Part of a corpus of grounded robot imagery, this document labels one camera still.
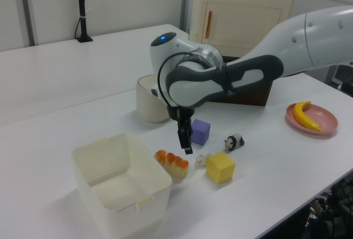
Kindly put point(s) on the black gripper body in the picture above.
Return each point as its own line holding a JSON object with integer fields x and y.
{"x": 187, "y": 112}

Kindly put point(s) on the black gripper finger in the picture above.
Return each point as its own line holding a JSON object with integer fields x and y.
{"x": 184, "y": 139}
{"x": 190, "y": 128}

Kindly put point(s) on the orange topped bread loaf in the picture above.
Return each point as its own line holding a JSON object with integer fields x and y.
{"x": 173, "y": 164}

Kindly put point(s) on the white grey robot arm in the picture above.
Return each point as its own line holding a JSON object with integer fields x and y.
{"x": 275, "y": 65}

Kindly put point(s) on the white plastic basket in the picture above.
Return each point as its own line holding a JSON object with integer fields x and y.
{"x": 115, "y": 195}

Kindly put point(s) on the purple cube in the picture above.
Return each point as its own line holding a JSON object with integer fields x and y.
{"x": 201, "y": 132}

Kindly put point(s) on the small white animal figurine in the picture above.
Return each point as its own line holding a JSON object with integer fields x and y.
{"x": 201, "y": 160}

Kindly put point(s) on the beige lidded trash can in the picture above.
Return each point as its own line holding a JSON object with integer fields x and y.
{"x": 149, "y": 103}

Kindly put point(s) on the panda figurine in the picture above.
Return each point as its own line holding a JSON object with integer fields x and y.
{"x": 234, "y": 142}

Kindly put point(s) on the yellow cube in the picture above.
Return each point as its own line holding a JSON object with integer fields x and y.
{"x": 220, "y": 168}

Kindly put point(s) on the cream toy cabinet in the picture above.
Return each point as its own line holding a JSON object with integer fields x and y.
{"x": 242, "y": 15}

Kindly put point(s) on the yellow banana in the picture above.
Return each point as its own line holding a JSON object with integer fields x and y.
{"x": 302, "y": 116}

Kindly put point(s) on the pink plate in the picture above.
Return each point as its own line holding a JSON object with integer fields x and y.
{"x": 325, "y": 120}

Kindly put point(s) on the black pole stand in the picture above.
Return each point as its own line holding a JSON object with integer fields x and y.
{"x": 82, "y": 10}

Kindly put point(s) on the grey metal frame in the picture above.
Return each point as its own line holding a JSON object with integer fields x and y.
{"x": 340, "y": 76}

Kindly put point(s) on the grey metal wall post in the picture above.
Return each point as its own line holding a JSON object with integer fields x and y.
{"x": 26, "y": 10}

